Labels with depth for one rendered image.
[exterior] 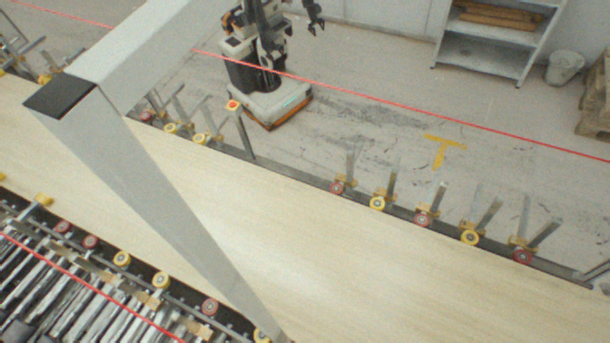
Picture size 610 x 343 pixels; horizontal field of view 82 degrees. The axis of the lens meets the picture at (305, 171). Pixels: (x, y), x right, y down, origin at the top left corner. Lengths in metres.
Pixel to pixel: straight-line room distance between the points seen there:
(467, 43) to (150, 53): 4.15
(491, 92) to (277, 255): 2.94
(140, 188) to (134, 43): 0.17
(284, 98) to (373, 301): 2.22
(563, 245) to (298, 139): 2.33
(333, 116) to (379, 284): 2.16
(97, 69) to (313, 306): 1.57
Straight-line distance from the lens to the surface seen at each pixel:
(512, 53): 4.43
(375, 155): 3.33
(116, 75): 0.40
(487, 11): 4.08
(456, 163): 3.41
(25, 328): 2.47
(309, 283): 1.85
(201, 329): 1.99
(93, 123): 0.40
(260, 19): 2.62
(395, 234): 1.95
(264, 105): 3.43
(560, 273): 2.37
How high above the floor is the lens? 2.67
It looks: 56 degrees down
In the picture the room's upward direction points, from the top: 9 degrees counter-clockwise
